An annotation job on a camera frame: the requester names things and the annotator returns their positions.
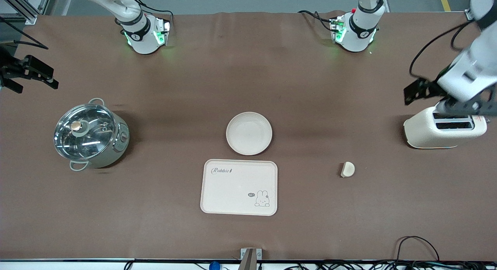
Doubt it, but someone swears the round cream plate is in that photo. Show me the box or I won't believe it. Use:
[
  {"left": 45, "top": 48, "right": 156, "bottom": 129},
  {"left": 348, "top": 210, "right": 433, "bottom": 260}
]
[{"left": 226, "top": 112, "right": 273, "bottom": 156}]

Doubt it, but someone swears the cream rabbit print tray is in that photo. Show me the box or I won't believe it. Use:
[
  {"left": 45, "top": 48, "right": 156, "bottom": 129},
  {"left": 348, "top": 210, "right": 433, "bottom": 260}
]
[{"left": 200, "top": 159, "right": 278, "bottom": 216}]

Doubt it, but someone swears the cream two-slot toaster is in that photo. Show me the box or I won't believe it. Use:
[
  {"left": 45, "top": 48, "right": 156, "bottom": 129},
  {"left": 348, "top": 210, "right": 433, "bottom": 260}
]
[{"left": 404, "top": 106, "right": 488, "bottom": 149}]

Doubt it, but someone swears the glass pot lid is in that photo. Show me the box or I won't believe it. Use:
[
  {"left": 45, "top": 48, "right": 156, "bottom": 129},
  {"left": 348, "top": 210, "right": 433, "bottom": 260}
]
[{"left": 54, "top": 104, "right": 117, "bottom": 161}]

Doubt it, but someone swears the green-lit left base connector box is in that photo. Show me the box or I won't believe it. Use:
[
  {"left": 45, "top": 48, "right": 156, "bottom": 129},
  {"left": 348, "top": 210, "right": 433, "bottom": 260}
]
[{"left": 330, "top": 15, "right": 347, "bottom": 43}]

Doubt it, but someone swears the steel electric cooking pot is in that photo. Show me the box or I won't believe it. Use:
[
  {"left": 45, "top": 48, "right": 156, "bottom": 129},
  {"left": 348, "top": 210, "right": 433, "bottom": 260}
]
[{"left": 54, "top": 98, "right": 130, "bottom": 172}]

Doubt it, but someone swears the brown table cover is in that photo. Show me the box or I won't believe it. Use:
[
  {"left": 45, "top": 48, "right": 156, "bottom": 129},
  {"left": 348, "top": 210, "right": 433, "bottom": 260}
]
[{"left": 0, "top": 11, "right": 497, "bottom": 261}]

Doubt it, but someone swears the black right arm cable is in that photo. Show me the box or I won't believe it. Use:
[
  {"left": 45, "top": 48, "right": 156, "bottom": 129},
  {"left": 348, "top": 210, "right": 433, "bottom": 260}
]
[{"left": 0, "top": 16, "right": 49, "bottom": 50}]

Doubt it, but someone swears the black right base cable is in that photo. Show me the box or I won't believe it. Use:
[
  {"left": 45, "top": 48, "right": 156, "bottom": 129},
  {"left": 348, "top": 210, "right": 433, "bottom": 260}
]
[{"left": 134, "top": 0, "right": 174, "bottom": 21}]

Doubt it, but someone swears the black base cable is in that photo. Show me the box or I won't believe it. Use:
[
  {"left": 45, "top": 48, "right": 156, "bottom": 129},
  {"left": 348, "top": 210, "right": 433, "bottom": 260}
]
[
  {"left": 298, "top": 10, "right": 335, "bottom": 32},
  {"left": 134, "top": 0, "right": 174, "bottom": 21}
]

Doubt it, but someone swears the black left base cable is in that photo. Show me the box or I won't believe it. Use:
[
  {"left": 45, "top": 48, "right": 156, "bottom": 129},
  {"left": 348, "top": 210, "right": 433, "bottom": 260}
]
[{"left": 298, "top": 10, "right": 335, "bottom": 32}]

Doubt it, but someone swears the black looped floor cable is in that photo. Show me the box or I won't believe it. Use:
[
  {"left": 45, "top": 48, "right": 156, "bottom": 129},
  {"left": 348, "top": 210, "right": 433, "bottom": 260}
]
[{"left": 394, "top": 236, "right": 441, "bottom": 263}]

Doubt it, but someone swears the black cable bundle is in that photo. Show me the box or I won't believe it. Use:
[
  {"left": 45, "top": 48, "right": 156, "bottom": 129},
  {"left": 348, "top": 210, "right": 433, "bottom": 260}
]
[{"left": 283, "top": 260, "right": 497, "bottom": 270}]

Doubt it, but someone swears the grey metal camera mount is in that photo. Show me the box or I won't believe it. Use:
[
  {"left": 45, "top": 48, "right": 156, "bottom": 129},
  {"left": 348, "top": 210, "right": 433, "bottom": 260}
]
[{"left": 238, "top": 248, "right": 262, "bottom": 270}]

